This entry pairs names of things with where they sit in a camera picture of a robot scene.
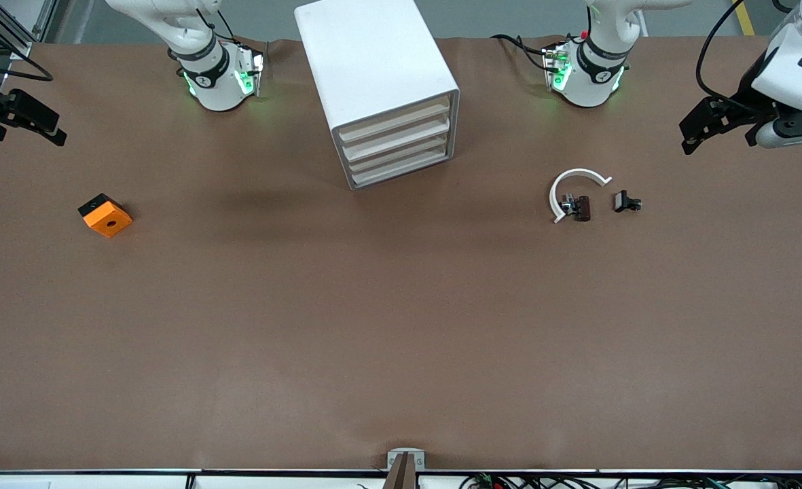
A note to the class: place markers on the grey cylindrical gripper attachment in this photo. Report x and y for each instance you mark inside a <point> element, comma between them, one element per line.
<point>801,136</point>

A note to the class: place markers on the yellow floor tape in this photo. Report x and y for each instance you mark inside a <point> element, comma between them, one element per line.
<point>743,17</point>

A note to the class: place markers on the small black clip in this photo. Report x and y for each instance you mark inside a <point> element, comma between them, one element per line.
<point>622,201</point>

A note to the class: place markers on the orange and black button box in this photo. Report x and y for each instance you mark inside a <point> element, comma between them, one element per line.
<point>105,217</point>

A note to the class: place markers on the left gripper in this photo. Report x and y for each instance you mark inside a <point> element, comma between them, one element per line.
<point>741,106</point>

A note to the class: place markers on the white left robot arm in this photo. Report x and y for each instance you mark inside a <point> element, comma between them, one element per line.
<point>594,68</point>

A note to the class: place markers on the metal table edge bracket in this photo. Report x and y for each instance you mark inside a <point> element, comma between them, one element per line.
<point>406,456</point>

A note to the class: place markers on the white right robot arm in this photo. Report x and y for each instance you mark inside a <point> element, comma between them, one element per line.
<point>210,81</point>

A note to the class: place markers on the dark brown binder clip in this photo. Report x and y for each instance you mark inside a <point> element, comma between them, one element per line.
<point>582,208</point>

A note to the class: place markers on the brown table mat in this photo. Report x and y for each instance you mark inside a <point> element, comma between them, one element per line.
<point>400,339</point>

